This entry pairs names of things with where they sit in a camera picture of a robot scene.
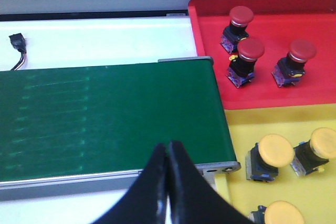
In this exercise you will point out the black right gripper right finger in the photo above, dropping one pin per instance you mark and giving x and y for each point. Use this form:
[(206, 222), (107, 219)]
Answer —
[(192, 199)]

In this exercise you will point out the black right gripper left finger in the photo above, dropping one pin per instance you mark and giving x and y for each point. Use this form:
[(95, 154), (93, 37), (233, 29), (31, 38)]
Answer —
[(146, 199)]

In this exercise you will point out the yellow mushroom push button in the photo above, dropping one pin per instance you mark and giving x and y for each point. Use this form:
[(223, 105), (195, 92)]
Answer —
[(263, 161)]

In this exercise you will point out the red push button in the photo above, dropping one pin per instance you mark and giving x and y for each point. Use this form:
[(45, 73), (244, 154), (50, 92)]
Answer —
[(241, 67), (289, 69), (240, 17)]

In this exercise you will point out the green conveyor belt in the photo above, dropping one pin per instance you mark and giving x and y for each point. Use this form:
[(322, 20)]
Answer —
[(85, 129)]

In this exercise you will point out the yellow plastic tray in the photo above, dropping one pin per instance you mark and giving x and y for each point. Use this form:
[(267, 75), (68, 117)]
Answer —
[(278, 131)]

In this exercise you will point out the red plastic tray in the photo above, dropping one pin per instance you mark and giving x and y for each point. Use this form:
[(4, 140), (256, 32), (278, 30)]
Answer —
[(276, 23)]

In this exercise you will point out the small black clip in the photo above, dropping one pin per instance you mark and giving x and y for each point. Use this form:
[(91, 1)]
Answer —
[(18, 42)]

